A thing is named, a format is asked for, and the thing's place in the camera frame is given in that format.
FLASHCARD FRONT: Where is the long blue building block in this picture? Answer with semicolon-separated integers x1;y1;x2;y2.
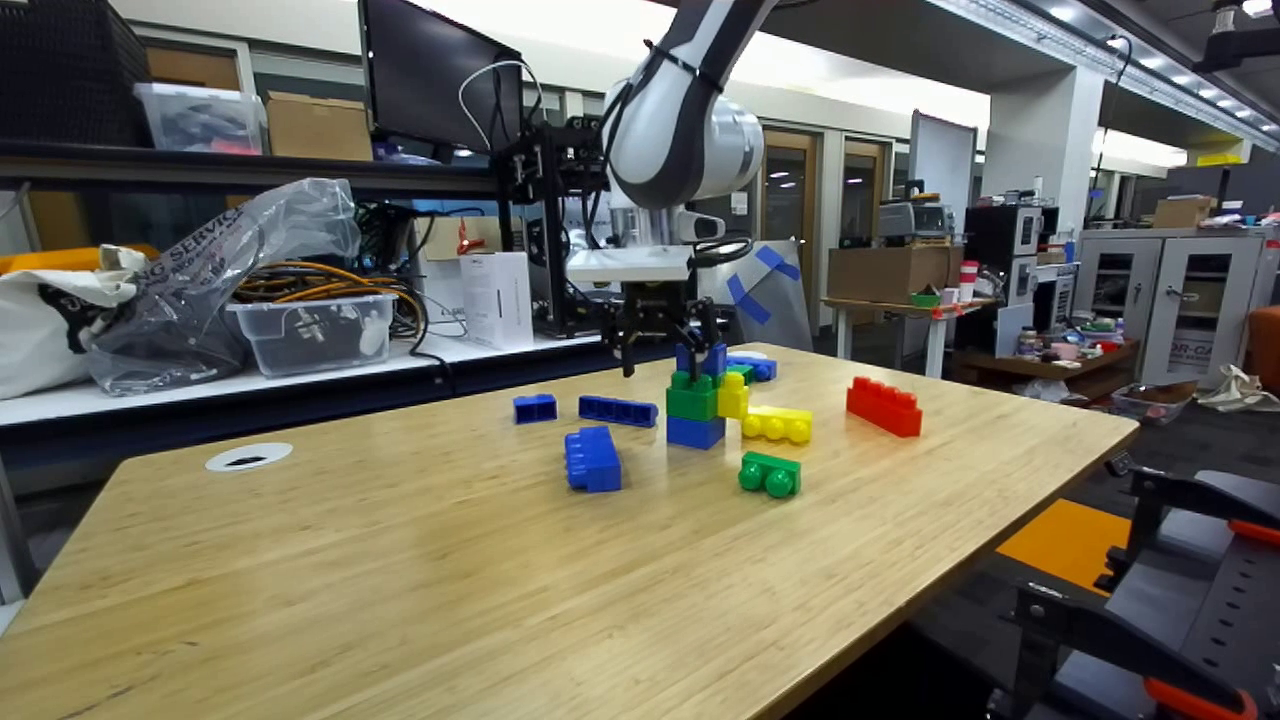
726;345;779;386
576;391;665;433
559;419;629;496

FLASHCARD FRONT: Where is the clear plastic tub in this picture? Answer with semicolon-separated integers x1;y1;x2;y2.
132;78;273;160

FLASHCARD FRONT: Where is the clear plastic bag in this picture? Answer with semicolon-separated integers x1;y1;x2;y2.
82;170;369;398

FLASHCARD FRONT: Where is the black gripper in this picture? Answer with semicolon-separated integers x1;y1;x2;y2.
612;280;735;380

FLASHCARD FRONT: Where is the black 3D printer frame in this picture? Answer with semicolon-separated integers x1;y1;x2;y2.
493;113;631;373

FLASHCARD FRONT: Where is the large brown cardboard box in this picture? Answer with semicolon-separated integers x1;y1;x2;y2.
824;239;967;307

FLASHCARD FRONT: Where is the black crate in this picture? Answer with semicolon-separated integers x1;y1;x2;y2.
0;0;152;147

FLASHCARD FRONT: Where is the yellow building block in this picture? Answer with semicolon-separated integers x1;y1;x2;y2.
735;398;820;451
711;369;757;424

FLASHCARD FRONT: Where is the white board with blue tape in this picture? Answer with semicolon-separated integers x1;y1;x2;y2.
698;235;820;356

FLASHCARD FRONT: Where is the white round cable grommet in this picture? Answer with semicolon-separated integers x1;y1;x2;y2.
200;438;298;479

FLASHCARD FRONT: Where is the short blue building block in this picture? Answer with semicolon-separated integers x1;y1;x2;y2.
512;386;559;427
665;411;730;457
672;339;731;380

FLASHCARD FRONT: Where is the yellow cable bundle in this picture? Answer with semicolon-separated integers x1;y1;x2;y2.
232;256;434;333

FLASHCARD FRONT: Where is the green building block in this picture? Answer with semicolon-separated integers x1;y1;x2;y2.
665;369;726;424
735;446;807;502

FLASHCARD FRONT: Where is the clear plastic storage bin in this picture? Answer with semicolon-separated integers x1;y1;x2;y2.
226;291;400;380

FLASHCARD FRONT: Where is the black stand with orange grips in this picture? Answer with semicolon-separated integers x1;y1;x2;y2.
984;459;1280;720

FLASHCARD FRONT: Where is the black shelf board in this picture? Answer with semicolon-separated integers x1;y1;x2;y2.
0;137;512;204

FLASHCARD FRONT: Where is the white cardboard box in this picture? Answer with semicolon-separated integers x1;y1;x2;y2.
420;248;542;356

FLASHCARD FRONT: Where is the white cloth bag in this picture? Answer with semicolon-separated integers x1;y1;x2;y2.
0;244;146;405

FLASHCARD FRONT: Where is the red four-stud building block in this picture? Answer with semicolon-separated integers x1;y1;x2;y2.
845;373;928;438

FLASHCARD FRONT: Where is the orange floor mat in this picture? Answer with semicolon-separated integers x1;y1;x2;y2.
993;496;1137;598

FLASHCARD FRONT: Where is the white cabinet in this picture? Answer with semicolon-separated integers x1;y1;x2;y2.
1074;227;1274;391

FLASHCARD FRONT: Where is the black monitor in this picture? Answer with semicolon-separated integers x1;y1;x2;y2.
357;0;531;160

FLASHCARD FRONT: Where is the white side bench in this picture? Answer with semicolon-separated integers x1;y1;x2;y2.
0;333;609;433

